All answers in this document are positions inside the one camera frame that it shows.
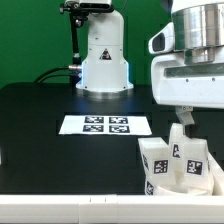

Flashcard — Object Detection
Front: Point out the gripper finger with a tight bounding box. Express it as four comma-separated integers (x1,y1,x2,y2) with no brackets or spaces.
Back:
175,106,195,136

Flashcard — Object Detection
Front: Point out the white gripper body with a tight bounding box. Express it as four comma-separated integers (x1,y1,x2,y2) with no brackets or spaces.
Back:
151,53,224,109

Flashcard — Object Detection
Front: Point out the black cable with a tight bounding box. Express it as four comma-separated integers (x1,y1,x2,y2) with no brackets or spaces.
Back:
34,66,83,85

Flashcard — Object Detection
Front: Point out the white L-shaped fence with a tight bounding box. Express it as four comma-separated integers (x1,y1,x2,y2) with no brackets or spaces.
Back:
0,159,224,224

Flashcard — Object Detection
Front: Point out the white round stool seat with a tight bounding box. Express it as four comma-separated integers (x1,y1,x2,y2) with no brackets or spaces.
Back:
144,178,213,196

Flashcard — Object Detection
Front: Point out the paper sheet with markers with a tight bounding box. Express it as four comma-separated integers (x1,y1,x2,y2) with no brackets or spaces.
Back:
59,115,152,136

